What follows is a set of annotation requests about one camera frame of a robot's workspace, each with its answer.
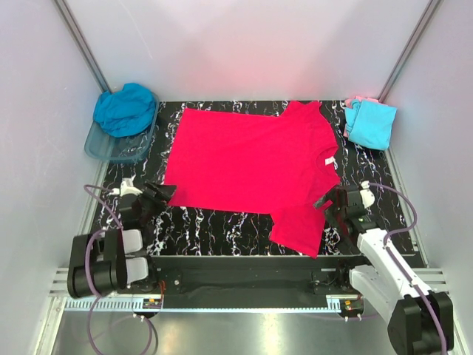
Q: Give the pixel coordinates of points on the aluminium corner post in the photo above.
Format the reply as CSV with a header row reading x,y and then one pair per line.
x,y
414,39
78,37

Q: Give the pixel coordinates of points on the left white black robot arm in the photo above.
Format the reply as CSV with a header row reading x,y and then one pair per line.
x,y
115,259

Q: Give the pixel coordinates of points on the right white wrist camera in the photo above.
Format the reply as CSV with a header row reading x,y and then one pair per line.
x,y
367,196

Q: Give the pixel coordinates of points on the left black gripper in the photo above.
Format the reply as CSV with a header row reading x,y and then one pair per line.
x,y
164,191

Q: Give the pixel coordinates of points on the red t shirt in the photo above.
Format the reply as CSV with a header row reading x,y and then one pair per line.
x,y
276,165

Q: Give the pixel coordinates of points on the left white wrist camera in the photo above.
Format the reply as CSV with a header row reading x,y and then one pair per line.
x,y
126,187

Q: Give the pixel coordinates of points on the blue crumpled t shirt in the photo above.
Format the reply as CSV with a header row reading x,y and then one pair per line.
x,y
127,112

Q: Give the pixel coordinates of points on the folded light blue t shirt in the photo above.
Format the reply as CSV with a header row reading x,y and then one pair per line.
x,y
373,126

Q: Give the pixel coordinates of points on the right aluminium corner post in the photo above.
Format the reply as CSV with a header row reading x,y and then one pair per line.
x,y
414,39

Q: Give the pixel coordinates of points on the white slotted cable duct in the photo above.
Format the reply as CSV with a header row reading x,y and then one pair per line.
x,y
121,304

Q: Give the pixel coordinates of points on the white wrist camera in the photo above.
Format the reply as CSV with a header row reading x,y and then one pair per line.
x,y
367,196
126,187

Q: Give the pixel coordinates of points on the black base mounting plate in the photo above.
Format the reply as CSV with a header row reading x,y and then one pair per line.
x,y
231,282

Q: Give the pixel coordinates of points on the clear teal plastic bin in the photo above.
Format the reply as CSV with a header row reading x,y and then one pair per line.
x,y
127,150

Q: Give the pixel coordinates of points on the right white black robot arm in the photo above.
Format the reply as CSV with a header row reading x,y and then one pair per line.
x,y
419,320

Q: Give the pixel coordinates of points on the left aluminium corner post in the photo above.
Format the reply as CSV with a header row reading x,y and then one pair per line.
x,y
78,37

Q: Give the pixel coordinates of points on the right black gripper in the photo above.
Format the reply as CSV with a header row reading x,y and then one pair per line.
x,y
328,213

